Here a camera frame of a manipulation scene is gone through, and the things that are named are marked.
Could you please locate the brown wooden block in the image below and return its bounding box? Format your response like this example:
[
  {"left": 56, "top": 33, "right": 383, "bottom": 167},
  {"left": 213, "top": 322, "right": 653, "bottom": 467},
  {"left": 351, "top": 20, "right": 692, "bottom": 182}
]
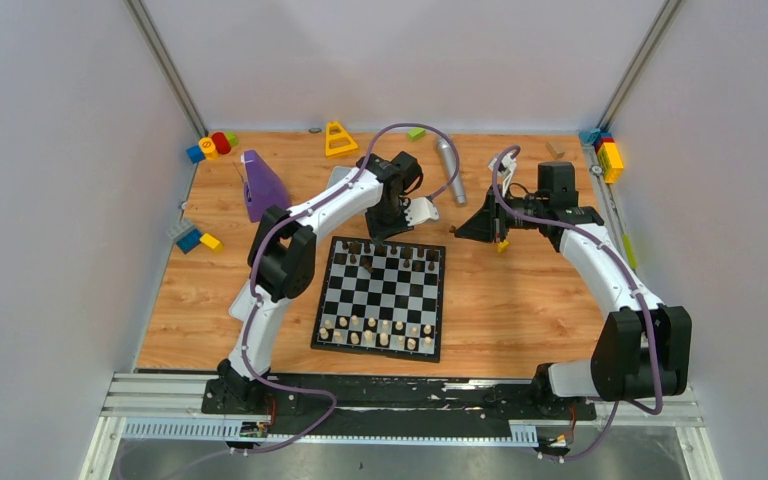
[{"left": 545, "top": 141, "right": 565, "bottom": 160}]

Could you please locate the blue toy block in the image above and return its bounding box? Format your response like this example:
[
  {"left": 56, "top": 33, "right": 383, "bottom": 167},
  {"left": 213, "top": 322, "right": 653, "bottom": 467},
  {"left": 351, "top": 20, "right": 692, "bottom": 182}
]
[{"left": 186, "top": 145, "right": 206, "bottom": 164}]

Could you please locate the purple metronome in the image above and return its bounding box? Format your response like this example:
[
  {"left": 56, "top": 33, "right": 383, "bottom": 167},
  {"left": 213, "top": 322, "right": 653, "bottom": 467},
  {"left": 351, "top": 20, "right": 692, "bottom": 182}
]
[{"left": 241, "top": 149, "right": 291, "bottom": 223}]

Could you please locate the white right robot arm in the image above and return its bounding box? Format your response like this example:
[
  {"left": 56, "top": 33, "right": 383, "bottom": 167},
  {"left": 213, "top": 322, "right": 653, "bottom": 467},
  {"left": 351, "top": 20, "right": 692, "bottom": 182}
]
[{"left": 454, "top": 162, "right": 692, "bottom": 418}]

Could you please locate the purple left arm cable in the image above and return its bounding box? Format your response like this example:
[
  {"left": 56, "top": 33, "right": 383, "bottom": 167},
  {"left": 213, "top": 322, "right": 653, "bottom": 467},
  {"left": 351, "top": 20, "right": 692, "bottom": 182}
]
[{"left": 240, "top": 122, "right": 461, "bottom": 458}]

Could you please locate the green block near wall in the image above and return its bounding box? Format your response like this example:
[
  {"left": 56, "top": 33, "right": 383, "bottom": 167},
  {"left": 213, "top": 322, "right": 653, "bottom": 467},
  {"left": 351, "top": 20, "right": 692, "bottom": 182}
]
[{"left": 406, "top": 127, "right": 427, "bottom": 142}]

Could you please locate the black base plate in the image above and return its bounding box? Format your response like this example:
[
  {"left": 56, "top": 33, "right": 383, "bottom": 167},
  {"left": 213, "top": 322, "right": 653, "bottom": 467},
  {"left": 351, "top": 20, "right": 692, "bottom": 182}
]
[{"left": 201, "top": 373, "right": 596, "bottom": 438}]

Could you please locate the yellow triangular toy block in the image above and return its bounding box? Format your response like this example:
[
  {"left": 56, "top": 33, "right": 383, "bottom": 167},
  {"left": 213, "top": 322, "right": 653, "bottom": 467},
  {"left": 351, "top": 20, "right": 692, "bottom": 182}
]
[{"left": 324, "top": 121, "right": 359, "bottom": 158}]

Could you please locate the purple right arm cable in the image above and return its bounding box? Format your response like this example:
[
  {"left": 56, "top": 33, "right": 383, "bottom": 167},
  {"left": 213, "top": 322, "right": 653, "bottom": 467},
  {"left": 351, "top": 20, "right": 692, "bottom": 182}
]
[{"left": 489, "top": 144, "right": 665, "bottom": 463}]

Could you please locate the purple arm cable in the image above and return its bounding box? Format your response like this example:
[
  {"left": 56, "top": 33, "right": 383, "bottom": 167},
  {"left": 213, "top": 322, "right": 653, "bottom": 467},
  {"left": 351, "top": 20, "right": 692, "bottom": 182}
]
[
  {"left": 240, "top": 122, "right": 461, "bottom": 458},
  {"left": 489, "top": 144, "right": 665, "bottom": 463}
]

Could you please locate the green block in corner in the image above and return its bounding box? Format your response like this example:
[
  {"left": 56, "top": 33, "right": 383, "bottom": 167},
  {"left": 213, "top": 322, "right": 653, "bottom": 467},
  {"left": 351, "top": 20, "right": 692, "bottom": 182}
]
[{"left": 225, "top": 132, "right": 239, "bottom": 147}]

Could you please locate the small yellow block left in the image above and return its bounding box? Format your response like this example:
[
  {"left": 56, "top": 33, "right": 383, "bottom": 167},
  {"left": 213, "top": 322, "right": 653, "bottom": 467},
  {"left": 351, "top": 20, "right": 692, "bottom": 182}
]
[{"left": 199, "top": 233, "right": 224, "bottom": 253}]

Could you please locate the yellow cylinder block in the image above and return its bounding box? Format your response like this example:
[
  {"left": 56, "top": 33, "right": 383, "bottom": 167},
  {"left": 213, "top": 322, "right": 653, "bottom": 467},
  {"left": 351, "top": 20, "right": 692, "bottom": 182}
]
[{"left": 198, "top": 137, "right": 220, "bottom": 160}]

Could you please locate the silver microphone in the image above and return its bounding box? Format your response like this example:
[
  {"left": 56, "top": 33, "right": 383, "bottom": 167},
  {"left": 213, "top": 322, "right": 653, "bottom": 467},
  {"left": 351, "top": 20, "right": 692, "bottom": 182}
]
[{"left": 435, "top": 136, "right": 467, "bottom": 207}]

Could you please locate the white box lid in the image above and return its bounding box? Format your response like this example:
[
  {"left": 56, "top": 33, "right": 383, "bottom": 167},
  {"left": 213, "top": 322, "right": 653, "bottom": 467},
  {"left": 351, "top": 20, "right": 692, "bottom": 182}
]
[{"left": 228, "top": 282, "right": 257, "bottom": 322}]

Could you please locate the red cylinder block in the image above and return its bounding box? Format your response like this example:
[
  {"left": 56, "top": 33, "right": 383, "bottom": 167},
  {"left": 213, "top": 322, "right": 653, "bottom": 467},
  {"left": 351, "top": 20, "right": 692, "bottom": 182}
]
[{"left": 211, "top": 132, "right": 232, "bottom": 156}]

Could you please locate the blue block left edge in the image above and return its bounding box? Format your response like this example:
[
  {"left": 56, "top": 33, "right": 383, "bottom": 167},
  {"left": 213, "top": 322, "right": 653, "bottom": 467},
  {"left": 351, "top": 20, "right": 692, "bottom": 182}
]
[{"left": 175, "top": 228, "right": 202, "bottom": 254}]

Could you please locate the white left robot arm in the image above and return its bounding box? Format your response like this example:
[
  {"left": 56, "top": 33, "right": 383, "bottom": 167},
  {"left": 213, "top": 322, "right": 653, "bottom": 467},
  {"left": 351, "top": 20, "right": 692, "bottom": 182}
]
[{"left": 217, "top": 152, "right": 423, "bottom": 413}]

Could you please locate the white rectangular box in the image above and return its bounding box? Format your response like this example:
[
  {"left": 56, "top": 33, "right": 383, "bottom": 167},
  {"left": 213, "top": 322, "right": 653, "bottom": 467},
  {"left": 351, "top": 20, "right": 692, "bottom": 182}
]
[{"left": 326, "top": 166, "right": 355, "bottom": 189}]

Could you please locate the black white chessboard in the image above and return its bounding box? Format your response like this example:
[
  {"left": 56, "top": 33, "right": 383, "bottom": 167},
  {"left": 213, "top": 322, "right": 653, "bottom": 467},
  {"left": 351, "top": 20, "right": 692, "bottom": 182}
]
[{"left": 310, "top": 236, "right": 446, "bottom": 363}]

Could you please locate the stacked coloured blocks right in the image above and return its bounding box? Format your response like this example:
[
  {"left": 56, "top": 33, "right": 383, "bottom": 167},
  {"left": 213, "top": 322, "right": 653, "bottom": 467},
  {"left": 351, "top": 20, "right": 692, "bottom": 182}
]
[{"left": 578, "top": 129, "right": 625, "bottom": 184}]

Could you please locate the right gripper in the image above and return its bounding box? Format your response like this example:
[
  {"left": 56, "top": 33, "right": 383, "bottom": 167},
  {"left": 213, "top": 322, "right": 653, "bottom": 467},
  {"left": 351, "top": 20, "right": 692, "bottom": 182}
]
[{"left": 455, "top": 184, "right": 547, "bottom": 243}]

